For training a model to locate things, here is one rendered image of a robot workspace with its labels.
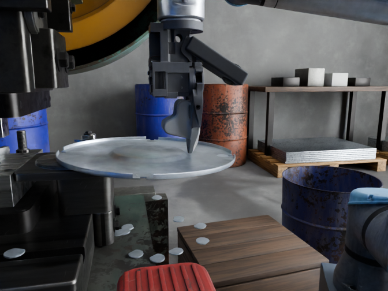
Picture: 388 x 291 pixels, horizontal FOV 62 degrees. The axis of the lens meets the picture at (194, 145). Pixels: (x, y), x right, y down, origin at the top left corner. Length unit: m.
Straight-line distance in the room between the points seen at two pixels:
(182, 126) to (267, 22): 3.77
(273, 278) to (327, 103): 3.75
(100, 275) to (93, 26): 0.60
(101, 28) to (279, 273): 0.85
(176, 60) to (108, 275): 0.33
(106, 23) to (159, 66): 0.39
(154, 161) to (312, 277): 0.79
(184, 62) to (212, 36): 3.50
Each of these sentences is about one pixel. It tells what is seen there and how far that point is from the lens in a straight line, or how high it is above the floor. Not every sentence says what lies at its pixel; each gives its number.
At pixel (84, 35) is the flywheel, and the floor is 1.02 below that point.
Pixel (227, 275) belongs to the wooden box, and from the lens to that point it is 1.02.
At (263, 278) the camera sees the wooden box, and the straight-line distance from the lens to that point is 1.06.
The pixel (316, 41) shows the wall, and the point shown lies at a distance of 4.54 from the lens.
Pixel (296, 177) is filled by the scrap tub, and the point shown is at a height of 0.42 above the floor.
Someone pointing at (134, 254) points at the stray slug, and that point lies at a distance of 0.53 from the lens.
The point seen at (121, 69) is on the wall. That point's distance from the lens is 3.84.
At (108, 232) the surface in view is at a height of 0.67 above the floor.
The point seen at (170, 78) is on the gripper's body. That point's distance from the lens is 0.52.
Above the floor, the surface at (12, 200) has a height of 0.74.
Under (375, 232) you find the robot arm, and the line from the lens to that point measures 0.70.
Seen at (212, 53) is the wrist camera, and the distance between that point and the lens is 0.54.
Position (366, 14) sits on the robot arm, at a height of 1.03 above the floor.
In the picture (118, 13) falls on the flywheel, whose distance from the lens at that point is 0.89.
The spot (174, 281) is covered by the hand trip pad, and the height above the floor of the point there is 0.76.
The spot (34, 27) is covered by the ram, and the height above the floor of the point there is 0.97.
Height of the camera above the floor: 0.90
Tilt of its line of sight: 11 degrees down
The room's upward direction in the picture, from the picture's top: straight up
